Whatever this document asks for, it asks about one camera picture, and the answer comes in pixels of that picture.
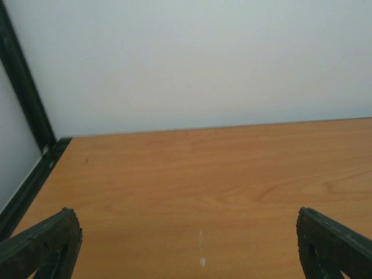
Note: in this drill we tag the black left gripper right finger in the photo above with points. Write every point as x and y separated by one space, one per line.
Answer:
328 249

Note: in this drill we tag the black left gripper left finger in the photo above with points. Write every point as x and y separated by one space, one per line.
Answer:
49 249

